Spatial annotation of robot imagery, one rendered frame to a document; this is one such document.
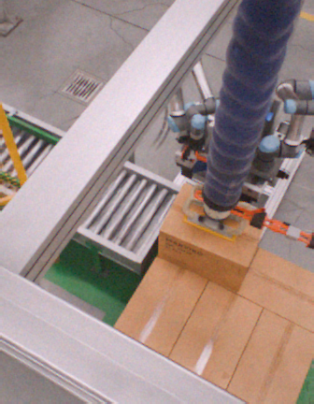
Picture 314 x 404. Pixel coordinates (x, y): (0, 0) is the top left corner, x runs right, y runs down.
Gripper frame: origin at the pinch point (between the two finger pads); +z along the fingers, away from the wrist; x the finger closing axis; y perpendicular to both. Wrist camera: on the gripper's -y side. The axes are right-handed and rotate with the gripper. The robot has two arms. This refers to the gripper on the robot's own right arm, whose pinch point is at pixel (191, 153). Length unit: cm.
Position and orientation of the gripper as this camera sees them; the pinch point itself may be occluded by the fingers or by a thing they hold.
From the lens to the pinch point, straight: 332.5
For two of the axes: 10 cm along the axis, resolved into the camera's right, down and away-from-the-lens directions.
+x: 4.2, -7.6, 4.9
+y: 9.1, 3.6, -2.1
